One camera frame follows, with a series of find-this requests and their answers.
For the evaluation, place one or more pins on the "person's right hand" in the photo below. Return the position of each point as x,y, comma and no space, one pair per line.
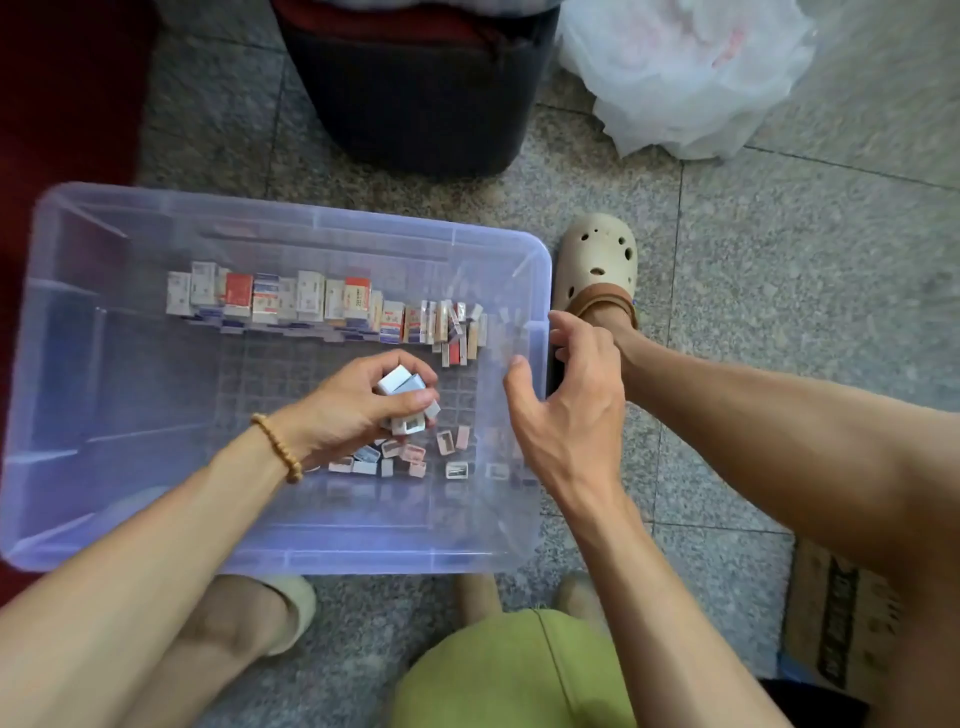
570,420

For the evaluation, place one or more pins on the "person's left hand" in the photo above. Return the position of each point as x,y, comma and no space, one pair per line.
338,417

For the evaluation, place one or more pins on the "pile of boxed erasers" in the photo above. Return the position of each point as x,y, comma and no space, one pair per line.
405,453

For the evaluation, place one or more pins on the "row of erasers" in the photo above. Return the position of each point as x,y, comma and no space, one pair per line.
300,297

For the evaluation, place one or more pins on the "clear plastic storage bin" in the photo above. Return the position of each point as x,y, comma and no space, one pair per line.
105,390

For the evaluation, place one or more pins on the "person's left forearm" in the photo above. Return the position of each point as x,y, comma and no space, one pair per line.
120,600

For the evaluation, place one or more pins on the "person's right forearm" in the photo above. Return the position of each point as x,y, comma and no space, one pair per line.
675,630

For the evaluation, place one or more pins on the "person's right cream clog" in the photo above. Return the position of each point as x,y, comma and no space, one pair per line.
597,255

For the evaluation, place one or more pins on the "person's cream clog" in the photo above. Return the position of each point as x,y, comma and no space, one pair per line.
597,255
293,608

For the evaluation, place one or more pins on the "person's left cream clog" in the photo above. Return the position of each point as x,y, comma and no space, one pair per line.
293,608

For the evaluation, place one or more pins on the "person's right leg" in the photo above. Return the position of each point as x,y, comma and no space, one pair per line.
795,450

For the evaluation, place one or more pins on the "person's leg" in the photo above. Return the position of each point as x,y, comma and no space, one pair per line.
195,660
795,450

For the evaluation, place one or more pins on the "person's left leg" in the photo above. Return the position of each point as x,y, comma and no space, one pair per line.
195,660

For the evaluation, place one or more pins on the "flat brown cardboard piece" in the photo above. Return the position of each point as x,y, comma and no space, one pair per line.
840,615

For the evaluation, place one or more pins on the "black stool red cushion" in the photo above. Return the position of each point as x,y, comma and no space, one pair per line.
420,90

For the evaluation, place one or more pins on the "crumpled white plastic bag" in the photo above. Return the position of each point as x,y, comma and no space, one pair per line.
690,68

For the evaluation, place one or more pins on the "red display counter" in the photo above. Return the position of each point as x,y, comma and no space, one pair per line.
60,90

